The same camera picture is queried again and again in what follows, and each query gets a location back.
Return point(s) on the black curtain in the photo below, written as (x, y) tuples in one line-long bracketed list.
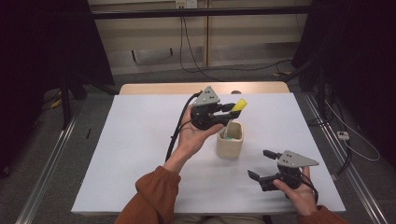
[(361, 62), (37, 62)]

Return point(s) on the yellow highlighter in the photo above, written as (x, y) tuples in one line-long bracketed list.
[(239, 105)]

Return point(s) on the black metal stand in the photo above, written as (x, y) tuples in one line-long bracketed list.
[(66, 105)]

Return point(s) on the person's right hand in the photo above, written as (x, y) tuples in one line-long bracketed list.
[(300, 199)]

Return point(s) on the black horizontal bar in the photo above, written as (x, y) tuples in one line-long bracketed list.
[(186, 13)]

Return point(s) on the person's lap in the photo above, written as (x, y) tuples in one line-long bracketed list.
[(218, 220)]

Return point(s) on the small black floor strip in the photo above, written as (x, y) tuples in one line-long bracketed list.
[(88, 133)]

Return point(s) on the yellow floor tape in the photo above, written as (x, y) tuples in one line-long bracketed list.
[(56, 103), (282, 74)]

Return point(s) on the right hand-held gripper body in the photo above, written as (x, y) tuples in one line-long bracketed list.
[(289, 177)]

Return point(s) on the white table mat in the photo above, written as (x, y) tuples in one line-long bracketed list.
[(155, 124)]

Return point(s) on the metal floor rail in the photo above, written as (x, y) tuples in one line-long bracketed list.
[(348, 168), (46, 177)]

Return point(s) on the wooden table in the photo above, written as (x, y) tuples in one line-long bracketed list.
[(162, 88)]

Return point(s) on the person's left hand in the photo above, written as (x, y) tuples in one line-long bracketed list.
[(193, 138)]

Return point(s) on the white wall socket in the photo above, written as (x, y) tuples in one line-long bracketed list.
[(186, 3)]

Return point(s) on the beige square cup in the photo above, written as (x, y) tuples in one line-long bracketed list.
[(229, 149)]

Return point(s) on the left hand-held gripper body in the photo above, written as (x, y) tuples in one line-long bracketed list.
[(204, 116)]

